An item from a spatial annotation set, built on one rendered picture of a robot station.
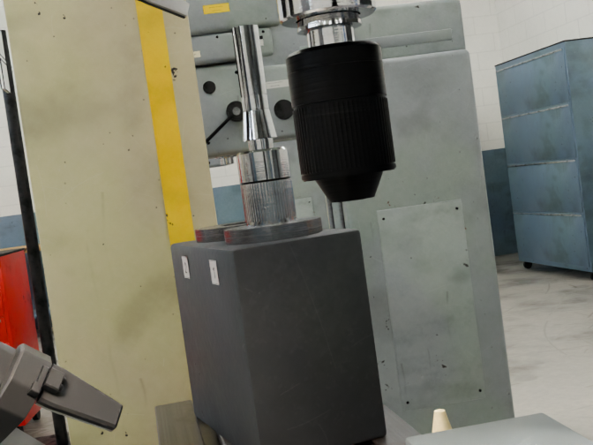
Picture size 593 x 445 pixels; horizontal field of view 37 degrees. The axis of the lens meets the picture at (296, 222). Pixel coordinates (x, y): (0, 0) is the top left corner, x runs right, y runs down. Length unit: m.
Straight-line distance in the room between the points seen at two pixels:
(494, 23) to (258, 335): 9.77
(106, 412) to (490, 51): 9.81
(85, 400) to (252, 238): 0.21
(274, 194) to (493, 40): 9.66
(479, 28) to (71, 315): 8.59
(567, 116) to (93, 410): 7.17
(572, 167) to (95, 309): 5.99
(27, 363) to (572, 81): 7.16
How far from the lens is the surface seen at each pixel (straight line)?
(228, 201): 9.47
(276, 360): 0.75
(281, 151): 0.79
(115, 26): 2.18
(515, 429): 0.32
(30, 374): 0.65
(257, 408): 0.76
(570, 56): 7.69
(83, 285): 2.16
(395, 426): 0.84
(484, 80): 10.29
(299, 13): 0.42
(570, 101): 7.66
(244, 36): 0.81
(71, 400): 0.66
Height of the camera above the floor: 1.21
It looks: 3 degrees down
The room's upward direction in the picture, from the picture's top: 8 degrees counter-clockwise
